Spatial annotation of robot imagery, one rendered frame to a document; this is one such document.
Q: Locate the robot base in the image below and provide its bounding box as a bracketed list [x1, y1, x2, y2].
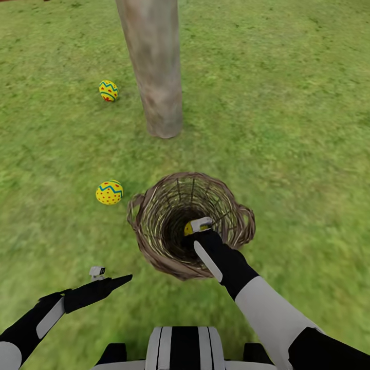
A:
[91, 343, 278, 370]

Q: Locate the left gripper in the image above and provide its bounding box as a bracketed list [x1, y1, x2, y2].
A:
[79, 275, 133, 307]

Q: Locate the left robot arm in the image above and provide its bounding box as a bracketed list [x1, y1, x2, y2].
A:
[0, 266, 133, 370]

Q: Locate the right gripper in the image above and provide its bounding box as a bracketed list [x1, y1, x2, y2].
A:
[179, 233, 197, 251]

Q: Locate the easter egg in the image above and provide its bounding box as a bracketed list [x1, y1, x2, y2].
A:
[99, 80, 119, 102]
[182, 218, 209, 236]
[96, 180, 123, 205]

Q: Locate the wicker basket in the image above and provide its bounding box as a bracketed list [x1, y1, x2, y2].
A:
[126, 171, 256, 281]

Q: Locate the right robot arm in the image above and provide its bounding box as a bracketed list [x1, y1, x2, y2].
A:
[179, 216, 370, 370]

